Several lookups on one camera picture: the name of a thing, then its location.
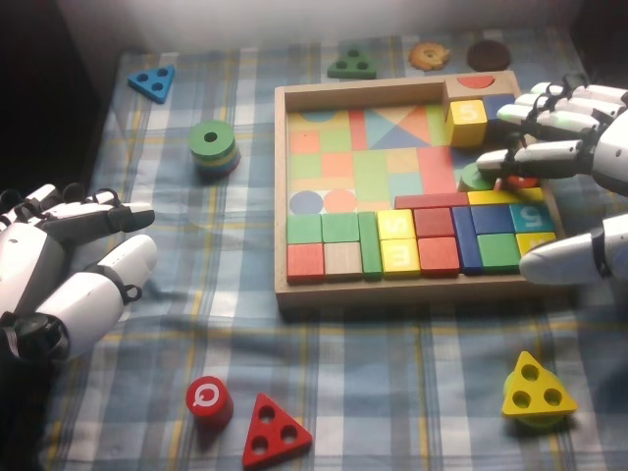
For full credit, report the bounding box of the green wooden cube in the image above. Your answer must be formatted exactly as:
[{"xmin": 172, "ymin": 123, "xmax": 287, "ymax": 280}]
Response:
[
  {"xmin": 286, "ymin": 213, "xmax": 324, "ymax": 245},
  {"xmin": 321, "ymin": 211, "xmax": 361, "ymax": 243},
  {"xmin": 475, "ymin": 233, "xmax": 524, "ymax": 275}
]

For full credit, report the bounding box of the yellow wooden plank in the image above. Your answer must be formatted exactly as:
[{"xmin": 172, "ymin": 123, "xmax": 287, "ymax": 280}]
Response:
[{"xmin": 466, "ymin": 187, "xmax": 547, "ymax": 207}]

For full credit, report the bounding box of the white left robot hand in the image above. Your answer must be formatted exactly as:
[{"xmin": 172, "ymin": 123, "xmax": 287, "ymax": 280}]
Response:
[{"xmin": 0, "ymin": 182, "xmax": 159, "ymax": 364}]

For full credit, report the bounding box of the yellow triangle with three holes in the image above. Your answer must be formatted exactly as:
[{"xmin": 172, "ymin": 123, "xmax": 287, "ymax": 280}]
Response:
[{"xmin": 500, "ymin": 350, "xmax": 579, "ymax": 418}]

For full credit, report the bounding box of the dark red wooden cube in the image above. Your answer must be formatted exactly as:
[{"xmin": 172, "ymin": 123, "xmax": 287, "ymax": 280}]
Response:
[{"xmin": 413, "ymin": 207, "xmax": 457, "ymax": 240}]

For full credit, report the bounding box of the natural wooden cube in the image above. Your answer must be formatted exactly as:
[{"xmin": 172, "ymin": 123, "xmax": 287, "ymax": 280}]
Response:
[{"xmin": 322, "ymin": 239, "xmax": 364, "ymax": 283}]

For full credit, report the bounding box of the blue plaid cloth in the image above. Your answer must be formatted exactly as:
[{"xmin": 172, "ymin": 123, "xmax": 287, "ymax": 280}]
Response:
[{"xmin": 36, "ymin": 31, "xmax": 628, "ymax": 471}]

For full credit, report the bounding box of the yellow cube with letter E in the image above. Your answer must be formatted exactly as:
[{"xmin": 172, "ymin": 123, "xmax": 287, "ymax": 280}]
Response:
[{"xmin": 379, "ymin": 237, "xmax": 422, "ymax": 281}]

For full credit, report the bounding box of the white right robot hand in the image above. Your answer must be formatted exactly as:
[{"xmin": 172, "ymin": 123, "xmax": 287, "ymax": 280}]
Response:
[{"xmin": 474, "ymin": 73, "xmax": 628, "ymax": 287}]

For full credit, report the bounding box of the green wooden ring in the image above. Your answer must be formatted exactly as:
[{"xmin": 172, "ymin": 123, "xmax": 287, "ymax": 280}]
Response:
[{"xmin": 187, "ymin": 120, "xmax": 236, "ymax": 161}]

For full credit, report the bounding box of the yellow wooden ring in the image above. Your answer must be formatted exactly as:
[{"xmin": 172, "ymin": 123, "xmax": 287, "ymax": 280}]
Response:
[{"xmin": 190, "ymin": 149, "xmax": 240, "ymax": 168}]

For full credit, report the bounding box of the red cylinder with white Q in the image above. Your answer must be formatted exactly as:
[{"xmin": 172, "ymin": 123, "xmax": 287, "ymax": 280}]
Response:
[{"xmin": 184, "ymin": 375, "xmax": 235, "ymax": 428}]

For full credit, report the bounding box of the red triangle with three holes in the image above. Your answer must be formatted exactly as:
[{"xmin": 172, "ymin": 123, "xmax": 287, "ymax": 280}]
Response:
[{"xmin": 241, "ymin": 392, "xmax": 314, "ymax": 470}]

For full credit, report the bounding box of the blue triangle with three holes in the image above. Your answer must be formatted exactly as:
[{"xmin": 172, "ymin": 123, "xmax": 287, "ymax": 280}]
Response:
[{"xmin": 127, "ymin": 63, "xmax": 177, "ymax": 105}]

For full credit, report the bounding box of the green triangle with three holes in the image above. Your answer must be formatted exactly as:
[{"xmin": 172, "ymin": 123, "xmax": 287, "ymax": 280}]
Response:
[{"xmin": 327, "ymin": 46, "xmax": 379, "ymax": 80}]

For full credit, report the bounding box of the blue wooden ring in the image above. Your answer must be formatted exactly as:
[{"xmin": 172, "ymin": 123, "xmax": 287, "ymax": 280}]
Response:
[{"xmin": 194, "ymin": 156, "xmax": 241, "ymax": 178}]

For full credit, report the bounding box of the tan toy cookie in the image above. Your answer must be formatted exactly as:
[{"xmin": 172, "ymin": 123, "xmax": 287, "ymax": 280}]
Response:
[{"xmin": 407, "ymin": 41, "xmax": 451, "ymax": 71}]

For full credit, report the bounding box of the blue wooden plank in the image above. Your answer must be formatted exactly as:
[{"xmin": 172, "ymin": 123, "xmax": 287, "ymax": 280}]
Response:
[{"xmin": 450, "ymin": 205, "xmax": 485, "ymax": 276}]

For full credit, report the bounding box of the green wooden plank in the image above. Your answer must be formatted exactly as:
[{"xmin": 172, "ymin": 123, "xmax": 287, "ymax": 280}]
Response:
[{"xmin": 356, "ymin": 210, "xmax": 385, "ymax": 282}]

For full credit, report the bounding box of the large yellow cube with five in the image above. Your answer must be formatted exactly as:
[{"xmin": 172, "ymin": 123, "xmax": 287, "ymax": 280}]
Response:
[{"xmin": 445, "ymin": 99, "xmax": 490, "ymax": 148}]

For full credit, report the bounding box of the green wooden cylinder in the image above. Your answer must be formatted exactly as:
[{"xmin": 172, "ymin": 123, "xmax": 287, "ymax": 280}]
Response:
[{"xmin": 457, "ymin": 161, "xmax": 501, "ymax": 194}]

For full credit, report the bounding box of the red wooden plank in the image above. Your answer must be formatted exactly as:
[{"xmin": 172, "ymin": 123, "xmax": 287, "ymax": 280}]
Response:
[{"xmin": 394, "ymin": 191, "xmax": 471, "ymax": 211}]

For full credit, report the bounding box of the teal cube with five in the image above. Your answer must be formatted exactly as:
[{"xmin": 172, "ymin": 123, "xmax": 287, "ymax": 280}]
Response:
[{"xmin": 508, "ymin": 202, "xmax": 558, "ymax": 235}]

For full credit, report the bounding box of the blue wooden cube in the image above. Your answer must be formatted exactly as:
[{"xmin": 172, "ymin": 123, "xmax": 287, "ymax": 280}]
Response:
[{"xmin": 483, "ymin": 92, "xmax": 519, "ymax": 141}]

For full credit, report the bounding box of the dark chocolate toy cookie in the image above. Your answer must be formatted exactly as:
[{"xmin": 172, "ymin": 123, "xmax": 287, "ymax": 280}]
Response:
[{"xmin": 465, "ymin": 39, "xmax": 511, "ymax": 72}]

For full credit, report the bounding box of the wooden puzzle tray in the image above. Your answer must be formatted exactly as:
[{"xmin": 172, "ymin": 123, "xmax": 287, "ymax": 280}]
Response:
[{"xmin": 273, "ymin": 70, "xmax": 570, "ymax": 310}]

